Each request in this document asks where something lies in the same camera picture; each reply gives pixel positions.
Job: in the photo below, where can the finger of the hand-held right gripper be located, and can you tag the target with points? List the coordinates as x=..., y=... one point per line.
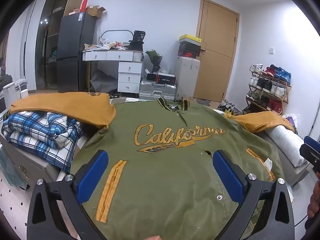
x=311, y=152

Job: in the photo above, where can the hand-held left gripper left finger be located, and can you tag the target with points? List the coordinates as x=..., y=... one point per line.
x=92, y=172

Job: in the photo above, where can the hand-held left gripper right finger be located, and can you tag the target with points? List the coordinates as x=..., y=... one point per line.
x=227, y=175

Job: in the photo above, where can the green jacket with mustard sleeves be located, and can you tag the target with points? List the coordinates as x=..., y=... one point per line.
x=162, y=170

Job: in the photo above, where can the person's right hand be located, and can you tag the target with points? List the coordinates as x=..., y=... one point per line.
x=314, y=200

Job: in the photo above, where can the grey rolled pillow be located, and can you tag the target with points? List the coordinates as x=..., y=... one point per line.
x=287, y=142

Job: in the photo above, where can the purple plastic bag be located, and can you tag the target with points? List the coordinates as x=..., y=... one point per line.
x=292, y=120

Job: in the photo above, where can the blue plaid quilt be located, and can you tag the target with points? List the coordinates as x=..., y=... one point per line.
x=37, y=135

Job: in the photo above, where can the group of shoes on floor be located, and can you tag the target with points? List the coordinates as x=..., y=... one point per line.
x=227, y=107

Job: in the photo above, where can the grey door mat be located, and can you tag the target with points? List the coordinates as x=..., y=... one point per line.
x=203, y=102

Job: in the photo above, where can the wooden shoe rack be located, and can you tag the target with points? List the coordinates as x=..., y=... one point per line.
x=265, y=90

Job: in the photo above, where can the dark grey bag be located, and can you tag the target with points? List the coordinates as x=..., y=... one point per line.
x=102, y=81

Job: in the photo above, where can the silver suitcase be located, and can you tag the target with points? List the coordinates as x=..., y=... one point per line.
x=155, y=90

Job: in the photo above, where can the wooden door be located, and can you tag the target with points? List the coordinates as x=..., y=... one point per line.
x=215, y=67

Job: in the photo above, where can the white storage cabinet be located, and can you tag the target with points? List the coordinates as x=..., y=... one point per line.
x=185, y=75

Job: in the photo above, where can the white desk with drawers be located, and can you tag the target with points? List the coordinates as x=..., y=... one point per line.
x=130, y=67

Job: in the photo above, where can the white plastic appliance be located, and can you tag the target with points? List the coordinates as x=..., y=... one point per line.
x=12, y=92

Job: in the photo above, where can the black box with red stripe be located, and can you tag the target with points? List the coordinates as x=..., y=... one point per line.
x=162, y=78

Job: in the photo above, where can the black refrigerator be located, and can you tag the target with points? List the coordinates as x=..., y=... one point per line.
x=72, y=55

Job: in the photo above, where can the glass door wardrobe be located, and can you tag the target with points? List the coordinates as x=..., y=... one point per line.
x=43, y=55

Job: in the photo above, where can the black and red shoe box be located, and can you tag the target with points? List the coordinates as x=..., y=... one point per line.
x=188, y=51

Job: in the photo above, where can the dark wrapped flower bouquet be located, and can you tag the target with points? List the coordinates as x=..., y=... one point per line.
x=155, y=58

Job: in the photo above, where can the black bag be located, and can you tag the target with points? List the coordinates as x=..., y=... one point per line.
x=136, y=41

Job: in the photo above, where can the yellow lid box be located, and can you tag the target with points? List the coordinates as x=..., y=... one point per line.
x=190, y=37

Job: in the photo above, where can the open cardboard box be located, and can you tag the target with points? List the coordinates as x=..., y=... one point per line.
x=96, y=11

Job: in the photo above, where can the red paper item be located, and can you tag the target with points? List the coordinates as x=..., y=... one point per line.
x=84, y=5

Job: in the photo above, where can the arched metal frame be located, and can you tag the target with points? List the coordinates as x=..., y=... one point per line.
x=116, y=30

